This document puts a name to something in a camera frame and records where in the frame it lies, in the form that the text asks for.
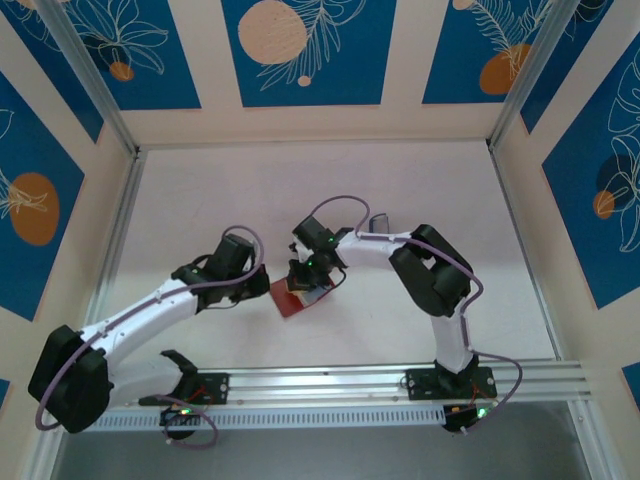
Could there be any aluminium mounting rail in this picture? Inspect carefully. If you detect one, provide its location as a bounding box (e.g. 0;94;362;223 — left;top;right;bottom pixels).
117;360;595;409

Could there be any red card holder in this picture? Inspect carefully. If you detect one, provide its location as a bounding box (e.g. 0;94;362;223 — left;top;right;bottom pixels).
268;276;337;320

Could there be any aluminium table edge rail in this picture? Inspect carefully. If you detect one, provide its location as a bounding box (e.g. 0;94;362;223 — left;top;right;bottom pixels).
82;149;149;326
488;144;564;362

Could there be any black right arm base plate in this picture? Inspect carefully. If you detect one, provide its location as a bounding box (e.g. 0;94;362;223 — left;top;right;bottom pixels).
405;366;498;402

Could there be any grey credit card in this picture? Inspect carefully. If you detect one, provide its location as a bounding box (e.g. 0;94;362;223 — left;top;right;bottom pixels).
298;285;332;307

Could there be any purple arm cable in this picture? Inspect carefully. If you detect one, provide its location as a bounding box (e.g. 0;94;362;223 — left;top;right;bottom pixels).
309;194;524;434
35;225;266;449

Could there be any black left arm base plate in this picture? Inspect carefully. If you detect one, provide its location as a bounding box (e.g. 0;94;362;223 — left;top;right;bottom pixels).
177;371;231;406

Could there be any aluminium frame post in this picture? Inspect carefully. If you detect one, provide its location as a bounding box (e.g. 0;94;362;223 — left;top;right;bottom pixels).
488;0;581;152
35;0;140;157

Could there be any thin black gripper wire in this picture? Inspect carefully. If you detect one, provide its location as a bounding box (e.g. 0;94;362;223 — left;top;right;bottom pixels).
327;269;350;300

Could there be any black left controller board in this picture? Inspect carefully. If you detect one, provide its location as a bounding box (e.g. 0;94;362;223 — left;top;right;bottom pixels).
159;404;202;442

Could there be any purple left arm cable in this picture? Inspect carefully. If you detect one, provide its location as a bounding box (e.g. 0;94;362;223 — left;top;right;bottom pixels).
35;225;266;449

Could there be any black controller board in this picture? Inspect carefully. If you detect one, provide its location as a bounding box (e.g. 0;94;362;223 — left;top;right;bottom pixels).
442;402;497;435
159;404;202;442

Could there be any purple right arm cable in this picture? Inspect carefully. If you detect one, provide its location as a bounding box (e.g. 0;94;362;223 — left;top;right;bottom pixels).
309;194;524;434

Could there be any black right controller board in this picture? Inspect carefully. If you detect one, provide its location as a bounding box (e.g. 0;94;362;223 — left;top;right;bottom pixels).
442;402;497;435

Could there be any white slotted cable duct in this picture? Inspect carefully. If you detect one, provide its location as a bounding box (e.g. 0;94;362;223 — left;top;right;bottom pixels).
92;405;447;432

